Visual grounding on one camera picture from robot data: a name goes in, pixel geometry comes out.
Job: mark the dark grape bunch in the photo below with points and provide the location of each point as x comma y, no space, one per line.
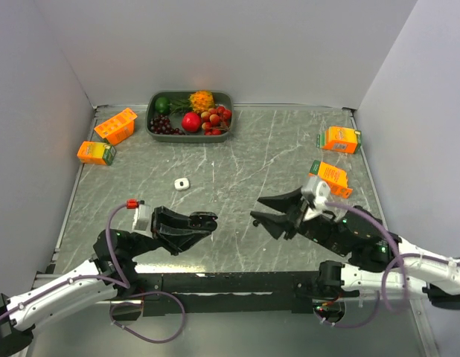
161,125

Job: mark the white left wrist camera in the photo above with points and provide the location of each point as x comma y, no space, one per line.
142,214

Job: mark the green leafy sprig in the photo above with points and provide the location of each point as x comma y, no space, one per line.
178,105

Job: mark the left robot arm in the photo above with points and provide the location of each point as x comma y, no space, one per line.
110,272

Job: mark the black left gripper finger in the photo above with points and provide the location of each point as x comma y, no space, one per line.
182,239
165,217

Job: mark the red lychee bunch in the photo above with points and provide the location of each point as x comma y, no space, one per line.
216,121

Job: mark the orange box back left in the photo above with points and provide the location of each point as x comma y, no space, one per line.
118,128

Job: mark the orange box back right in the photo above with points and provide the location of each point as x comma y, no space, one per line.
340,139

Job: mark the green lime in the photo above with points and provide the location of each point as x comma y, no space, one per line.
162,105

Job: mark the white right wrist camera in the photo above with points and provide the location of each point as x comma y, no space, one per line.
315,192

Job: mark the red apple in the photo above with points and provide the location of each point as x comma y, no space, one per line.
191,122

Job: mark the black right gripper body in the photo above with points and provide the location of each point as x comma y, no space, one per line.
317,230

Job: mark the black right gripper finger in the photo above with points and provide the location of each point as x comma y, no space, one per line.
282,203
276,225

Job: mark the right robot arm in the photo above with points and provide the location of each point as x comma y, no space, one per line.
377,259

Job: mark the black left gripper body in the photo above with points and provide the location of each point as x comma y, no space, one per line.
155,235

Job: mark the white earbud charging case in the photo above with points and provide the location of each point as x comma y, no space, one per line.
181,184

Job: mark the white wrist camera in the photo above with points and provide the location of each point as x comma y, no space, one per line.
142,214
315,192

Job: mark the black earbud charging case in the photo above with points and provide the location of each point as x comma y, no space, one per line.
206,221

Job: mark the grey-green fruit tray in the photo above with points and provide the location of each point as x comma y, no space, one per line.
220,99

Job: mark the orange green box left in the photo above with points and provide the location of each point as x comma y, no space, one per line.
99,153

